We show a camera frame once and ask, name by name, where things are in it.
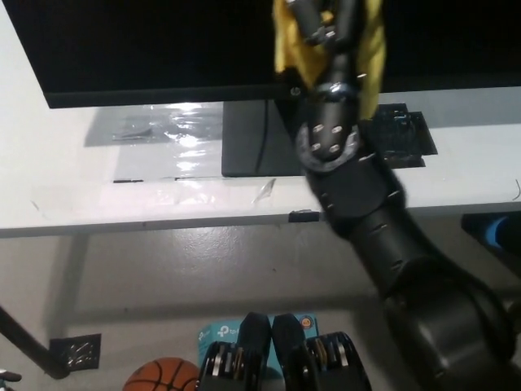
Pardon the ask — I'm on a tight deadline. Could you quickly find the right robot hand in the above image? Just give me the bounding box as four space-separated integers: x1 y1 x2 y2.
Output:
284 0 363 93

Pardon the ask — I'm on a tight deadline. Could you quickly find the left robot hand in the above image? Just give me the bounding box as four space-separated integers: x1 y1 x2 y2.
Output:
0 370 22 391

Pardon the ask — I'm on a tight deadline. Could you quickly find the yellow cloth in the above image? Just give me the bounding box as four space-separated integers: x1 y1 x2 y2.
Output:
271 0 387 120

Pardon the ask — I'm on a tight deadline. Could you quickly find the black tape patch on desk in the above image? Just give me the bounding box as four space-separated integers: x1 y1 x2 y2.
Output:
360 103 439 168

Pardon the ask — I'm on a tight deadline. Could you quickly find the white desk leg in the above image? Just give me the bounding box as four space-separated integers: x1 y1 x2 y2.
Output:
42 234 89 339

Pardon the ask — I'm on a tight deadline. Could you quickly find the small black desk-edge tape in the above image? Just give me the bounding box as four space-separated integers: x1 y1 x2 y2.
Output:
287 209 320 223

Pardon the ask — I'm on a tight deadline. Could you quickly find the black HP monitor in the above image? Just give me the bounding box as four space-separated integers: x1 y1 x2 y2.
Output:
2 0 521 178

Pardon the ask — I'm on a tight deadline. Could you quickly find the black metal stand leg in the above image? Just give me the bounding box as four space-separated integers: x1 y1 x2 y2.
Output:
0 305 68 380

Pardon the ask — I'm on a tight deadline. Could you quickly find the black floor tape patch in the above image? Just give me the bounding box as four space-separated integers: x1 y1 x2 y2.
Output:
49 333 102 371

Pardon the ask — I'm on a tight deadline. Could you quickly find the orange basketball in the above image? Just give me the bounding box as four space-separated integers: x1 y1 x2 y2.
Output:
123 357 200 391

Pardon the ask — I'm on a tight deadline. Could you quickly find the clear plastic film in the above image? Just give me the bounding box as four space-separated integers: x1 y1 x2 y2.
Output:
30 103 278 209

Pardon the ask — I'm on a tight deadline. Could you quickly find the teal tp-link box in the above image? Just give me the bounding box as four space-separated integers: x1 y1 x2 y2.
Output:
198 312 318 378

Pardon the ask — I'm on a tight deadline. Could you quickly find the blue and black object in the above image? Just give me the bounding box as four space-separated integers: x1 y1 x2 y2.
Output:
462 213 521 249

